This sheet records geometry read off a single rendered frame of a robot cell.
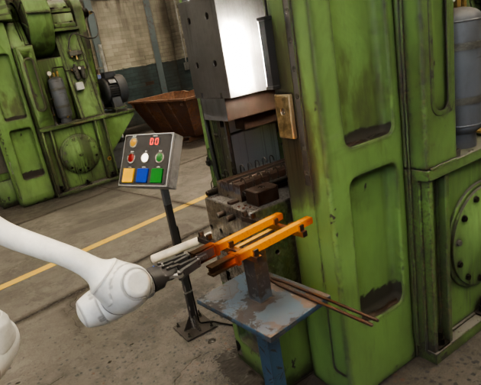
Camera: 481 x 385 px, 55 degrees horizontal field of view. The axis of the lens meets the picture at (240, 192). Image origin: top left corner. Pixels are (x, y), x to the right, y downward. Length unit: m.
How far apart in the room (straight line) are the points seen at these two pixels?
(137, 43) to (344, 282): 9.83
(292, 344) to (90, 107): 5.21
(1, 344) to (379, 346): 1.52
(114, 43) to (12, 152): 5.05
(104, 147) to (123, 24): 4.82
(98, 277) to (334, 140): 0.98
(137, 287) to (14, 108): 5.62
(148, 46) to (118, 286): 10.45
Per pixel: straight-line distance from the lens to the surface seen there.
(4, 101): 6.60
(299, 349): 2.29
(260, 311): 1.62
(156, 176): 2.34
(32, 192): 6.68
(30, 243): 1.25
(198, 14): 1.96
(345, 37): 1.85
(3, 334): 1.68
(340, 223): 1.82
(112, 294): 1.14
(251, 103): 1.97
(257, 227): 1.59
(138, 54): 11.25
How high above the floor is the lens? 1.56
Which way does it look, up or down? 18 degrees down
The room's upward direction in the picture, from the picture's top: 10 degrees counter-clockwise
